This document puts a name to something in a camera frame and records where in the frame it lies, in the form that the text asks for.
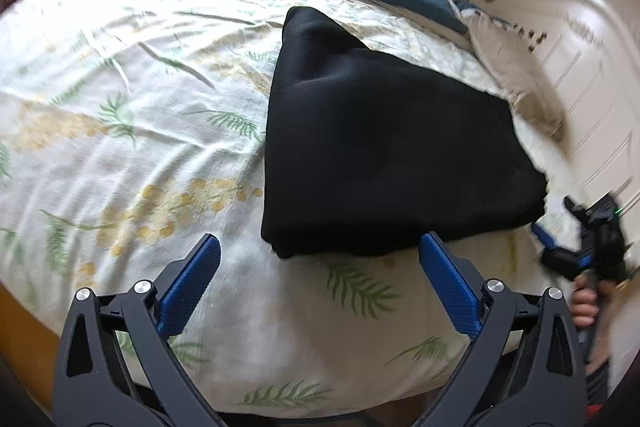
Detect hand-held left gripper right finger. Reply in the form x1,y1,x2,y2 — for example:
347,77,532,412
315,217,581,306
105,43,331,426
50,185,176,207
419,232,587,427

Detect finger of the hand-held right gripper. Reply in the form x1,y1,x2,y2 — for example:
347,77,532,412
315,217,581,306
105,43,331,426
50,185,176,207
562,196,592,234
531,223,595,280

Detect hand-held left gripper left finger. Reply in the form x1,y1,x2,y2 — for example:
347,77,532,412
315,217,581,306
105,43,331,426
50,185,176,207
52,233,223,427

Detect black pants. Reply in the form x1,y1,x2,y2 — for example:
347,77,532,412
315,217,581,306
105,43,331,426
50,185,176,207
260,6,551,260

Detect person's right forearm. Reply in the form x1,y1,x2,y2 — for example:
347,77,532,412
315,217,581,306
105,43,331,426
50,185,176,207
586,292,632,375

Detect person's right hand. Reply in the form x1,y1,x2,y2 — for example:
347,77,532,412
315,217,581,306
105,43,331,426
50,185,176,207
571,278,620,329

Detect beige pillow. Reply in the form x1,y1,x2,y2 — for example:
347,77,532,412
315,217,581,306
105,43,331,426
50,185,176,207
466,13,569,144

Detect white carved headboard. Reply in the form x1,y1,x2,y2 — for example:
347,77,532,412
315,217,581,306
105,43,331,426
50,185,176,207
470,0,640,230

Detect floral leaf-print bedsheet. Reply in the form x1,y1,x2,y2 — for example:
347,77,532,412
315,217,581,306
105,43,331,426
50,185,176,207
0,0,591,419

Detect wooden bed frame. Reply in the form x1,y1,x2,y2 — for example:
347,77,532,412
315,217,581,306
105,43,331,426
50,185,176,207
0,282,66,408

